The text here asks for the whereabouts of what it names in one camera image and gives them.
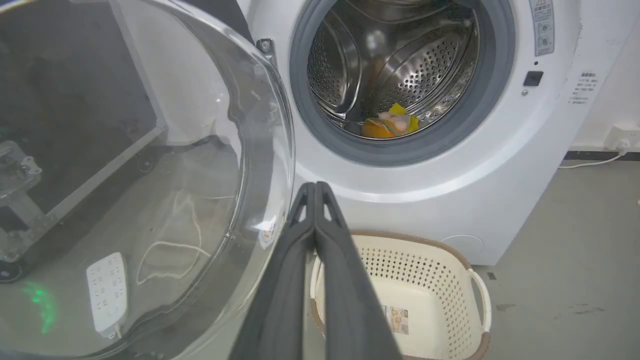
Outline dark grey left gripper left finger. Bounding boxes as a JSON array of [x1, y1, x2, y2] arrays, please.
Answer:
[[228, 182, 316, 360]]

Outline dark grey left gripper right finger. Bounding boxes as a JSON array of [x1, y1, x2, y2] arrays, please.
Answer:
[[314, 181, 404, 360]]

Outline transparent washer door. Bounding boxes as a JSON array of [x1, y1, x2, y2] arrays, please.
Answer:
[[0, 0, 296, 360]]

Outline white front-load washing machine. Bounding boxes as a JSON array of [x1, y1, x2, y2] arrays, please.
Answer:
[[237, 0, 640, 266]]

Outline cream perforated laundry basket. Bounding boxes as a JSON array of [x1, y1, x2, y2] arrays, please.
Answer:
[[309, 230, 493, 360]]

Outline white power strip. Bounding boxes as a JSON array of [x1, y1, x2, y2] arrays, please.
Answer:
[[86, 252, 129, 339]]

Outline yellow orange cloth in drum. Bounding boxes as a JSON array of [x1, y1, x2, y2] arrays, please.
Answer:
[[360, 103, 421, 139]]

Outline black flight case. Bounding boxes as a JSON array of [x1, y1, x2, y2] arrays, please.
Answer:
[[0, 0, 169, 282]]

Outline white power cord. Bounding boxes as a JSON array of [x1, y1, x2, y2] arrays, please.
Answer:
[[136, 190, 236, 286]]

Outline white socket cable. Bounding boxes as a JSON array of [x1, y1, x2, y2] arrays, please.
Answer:
[[558, 149, 629, 170]]

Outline white wall socket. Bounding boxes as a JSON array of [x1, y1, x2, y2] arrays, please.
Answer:
[[604, 125, 640, 152]]

